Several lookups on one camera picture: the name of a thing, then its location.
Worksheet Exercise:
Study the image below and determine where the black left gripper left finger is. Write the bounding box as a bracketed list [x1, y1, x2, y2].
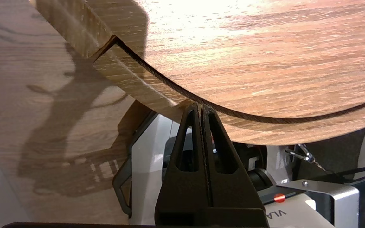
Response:
[155, 103, 213, 227]

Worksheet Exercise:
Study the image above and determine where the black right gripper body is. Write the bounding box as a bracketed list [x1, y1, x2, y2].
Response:
[259, 186, 332, 228]

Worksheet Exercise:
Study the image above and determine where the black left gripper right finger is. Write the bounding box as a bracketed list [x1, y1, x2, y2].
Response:
[201, 104, 265, 210]

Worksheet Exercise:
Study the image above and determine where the curved wooden table drawer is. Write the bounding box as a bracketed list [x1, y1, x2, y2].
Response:
[91, 40, 365, 147]

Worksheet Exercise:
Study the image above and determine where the white black robot base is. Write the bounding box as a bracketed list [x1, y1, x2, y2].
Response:
[112, 109, 294, 226]

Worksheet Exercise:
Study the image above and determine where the round wooden bedside table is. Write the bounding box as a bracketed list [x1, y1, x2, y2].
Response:
[30, 0, 365, 124]

